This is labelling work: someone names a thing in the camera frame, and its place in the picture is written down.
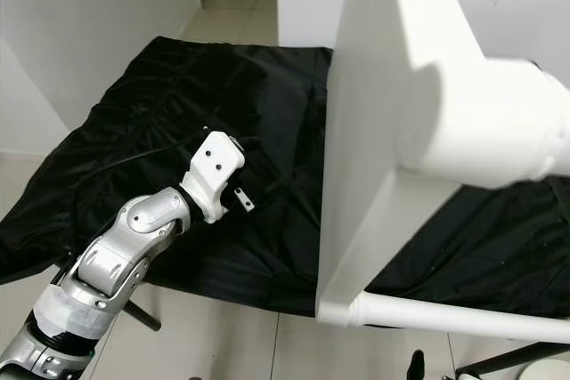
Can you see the white plastic table top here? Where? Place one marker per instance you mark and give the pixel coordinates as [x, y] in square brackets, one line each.
[365, 86]

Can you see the white plastic table leg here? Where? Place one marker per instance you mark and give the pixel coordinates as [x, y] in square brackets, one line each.
[499, 122]
[454, 313]

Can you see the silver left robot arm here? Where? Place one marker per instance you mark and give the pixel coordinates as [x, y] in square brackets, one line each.
[116, 264]

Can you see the black table cloth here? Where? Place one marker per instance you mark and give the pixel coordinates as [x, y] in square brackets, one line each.
[142, 113]

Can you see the dark robot right foot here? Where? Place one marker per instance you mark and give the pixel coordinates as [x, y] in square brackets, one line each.
[417, 367]

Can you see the white round floor fan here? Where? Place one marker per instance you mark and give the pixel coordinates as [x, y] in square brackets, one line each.
[548, 371]

